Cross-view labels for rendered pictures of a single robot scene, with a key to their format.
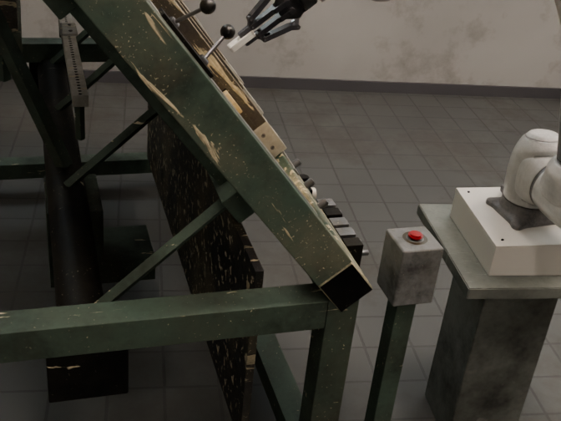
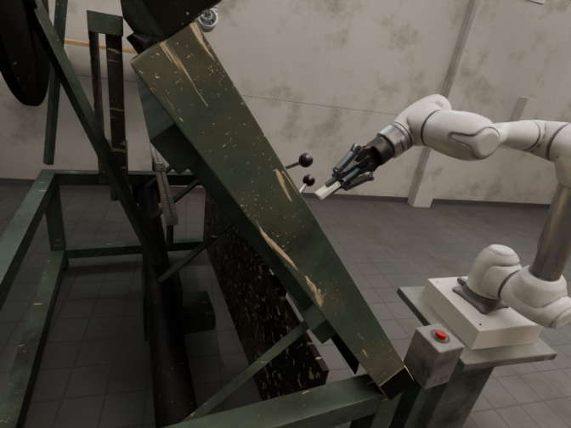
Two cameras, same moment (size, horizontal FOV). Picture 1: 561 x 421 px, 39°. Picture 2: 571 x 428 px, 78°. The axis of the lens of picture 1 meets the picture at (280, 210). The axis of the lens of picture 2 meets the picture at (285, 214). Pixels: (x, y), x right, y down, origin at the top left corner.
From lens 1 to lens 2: 1.05 m
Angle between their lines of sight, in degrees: 8
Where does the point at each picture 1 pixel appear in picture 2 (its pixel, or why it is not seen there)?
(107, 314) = not seen: outside the picture
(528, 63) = (390, 184)
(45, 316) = not seen: outside the picture
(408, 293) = (435, 379)
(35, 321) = not seen: outside the picture
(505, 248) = (484, 331)
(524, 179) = (493, 281)
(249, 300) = (322, 400)
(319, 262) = (382, 369)
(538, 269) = (501, 342)
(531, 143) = (497, 256)
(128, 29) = (257, 187)
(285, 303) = (351, 401)
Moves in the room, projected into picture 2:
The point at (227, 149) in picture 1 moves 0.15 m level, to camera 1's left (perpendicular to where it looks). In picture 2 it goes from (330, 294) to (268, 288)
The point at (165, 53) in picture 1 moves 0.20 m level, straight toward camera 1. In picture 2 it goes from (290, 211) to (322, 269)
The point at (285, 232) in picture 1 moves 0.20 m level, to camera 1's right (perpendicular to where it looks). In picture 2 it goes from (363, 352) to (429, 357)
